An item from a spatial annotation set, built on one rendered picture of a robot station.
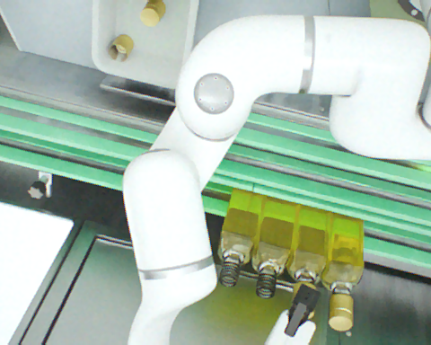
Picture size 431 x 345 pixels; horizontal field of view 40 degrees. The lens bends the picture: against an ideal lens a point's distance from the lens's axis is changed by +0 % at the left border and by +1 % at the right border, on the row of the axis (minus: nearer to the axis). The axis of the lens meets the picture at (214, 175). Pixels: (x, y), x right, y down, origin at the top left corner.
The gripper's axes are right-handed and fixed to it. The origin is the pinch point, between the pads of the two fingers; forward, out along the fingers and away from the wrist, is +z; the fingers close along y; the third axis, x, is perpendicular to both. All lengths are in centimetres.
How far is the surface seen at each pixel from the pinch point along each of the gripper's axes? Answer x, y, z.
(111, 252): 34.6, -13.2, 2.4
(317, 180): 6.8, 5.8, 21.6
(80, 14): 59, 16, 25
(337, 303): -4.3, 1.0, 2.7
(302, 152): 10.1, 13.5, 16.9
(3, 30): 104, -16, 53
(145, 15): 44, 22, 23
